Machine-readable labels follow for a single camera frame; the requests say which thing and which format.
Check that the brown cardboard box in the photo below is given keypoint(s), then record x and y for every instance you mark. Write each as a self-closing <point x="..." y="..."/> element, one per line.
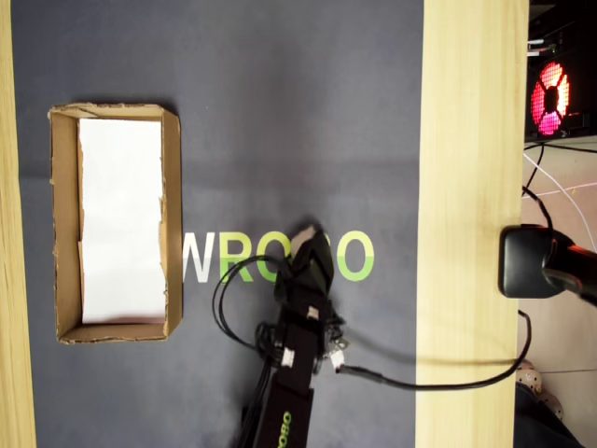
<point x="173" y="210"/>

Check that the white paper sheet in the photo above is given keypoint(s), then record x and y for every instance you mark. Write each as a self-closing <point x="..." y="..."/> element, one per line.
<point x="121" y="210"/>

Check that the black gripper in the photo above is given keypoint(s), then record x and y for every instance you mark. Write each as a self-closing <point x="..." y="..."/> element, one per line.
<point x="301" y="294"/>

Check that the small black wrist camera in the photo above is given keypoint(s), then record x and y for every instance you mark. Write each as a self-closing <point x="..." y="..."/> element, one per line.
<point x="337" y="332"/>

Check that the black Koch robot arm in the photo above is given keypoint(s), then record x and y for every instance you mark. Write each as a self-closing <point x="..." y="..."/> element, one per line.
<point x="289" y="396"/>

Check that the dark grey mat WROBO print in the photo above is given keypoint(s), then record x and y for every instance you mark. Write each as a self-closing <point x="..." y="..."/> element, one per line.
<point x="280" y="116"/>

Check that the dark trouser leg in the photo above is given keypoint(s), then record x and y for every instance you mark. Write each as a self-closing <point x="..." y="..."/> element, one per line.
<point x="541" y="424"/>

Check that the white foam block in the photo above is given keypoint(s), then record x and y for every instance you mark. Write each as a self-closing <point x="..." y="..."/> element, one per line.
<point x="307" y="233"/>

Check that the grey patterned shoe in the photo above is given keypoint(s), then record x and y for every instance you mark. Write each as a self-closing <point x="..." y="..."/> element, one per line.
<point x="531" y="378"/>

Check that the black computer case with fan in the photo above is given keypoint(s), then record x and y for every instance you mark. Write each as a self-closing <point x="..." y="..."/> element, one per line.
<point x="573" y="56"/>

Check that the black camera stand clamp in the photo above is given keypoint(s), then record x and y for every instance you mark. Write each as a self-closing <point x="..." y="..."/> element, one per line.
<point x="522" y="261"/>

